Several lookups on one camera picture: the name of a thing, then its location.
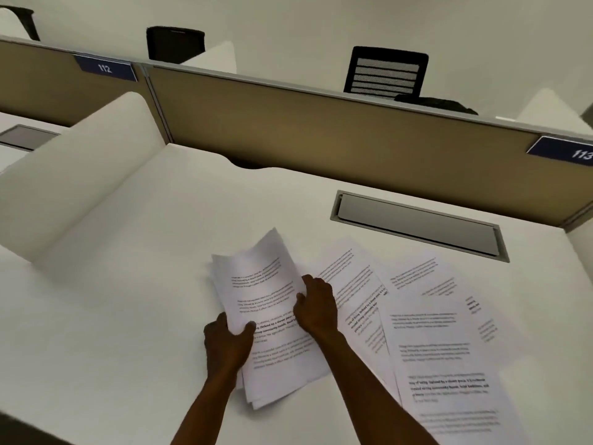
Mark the white desk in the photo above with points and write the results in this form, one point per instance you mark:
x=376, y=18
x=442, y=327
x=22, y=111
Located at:
x=7, y=159
x=116, y=296

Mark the black slatted office chair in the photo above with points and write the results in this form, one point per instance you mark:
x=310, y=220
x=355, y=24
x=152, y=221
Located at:
x=389, y=53

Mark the blue desk number plate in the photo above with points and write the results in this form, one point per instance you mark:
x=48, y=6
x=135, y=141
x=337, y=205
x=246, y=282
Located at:
x=104, y=68
x=556, y=150

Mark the beige partition panel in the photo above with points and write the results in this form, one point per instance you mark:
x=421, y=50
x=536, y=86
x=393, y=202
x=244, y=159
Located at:
x=46, y=83
x=347, y=134

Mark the person's left forearm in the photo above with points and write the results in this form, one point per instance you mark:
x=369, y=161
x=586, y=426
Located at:
x=204, y=417

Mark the black solid office chair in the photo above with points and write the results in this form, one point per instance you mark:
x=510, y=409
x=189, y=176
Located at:
x=173, y=43
x=25, y=18

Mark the person's right forearm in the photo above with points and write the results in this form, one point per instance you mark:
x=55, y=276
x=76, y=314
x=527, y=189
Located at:
x=370, y=393

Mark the person's left hand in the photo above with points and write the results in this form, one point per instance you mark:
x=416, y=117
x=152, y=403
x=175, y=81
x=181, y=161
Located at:
x=227, y=352

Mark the gathered stack of printed papers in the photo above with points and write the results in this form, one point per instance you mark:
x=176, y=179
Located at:
x=264, y=273

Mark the person's right hand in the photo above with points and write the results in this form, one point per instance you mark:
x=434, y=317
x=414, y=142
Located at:
x=319, y=310

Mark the black bag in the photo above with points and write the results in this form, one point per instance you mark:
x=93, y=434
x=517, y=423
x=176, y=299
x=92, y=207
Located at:
x=435, y=104

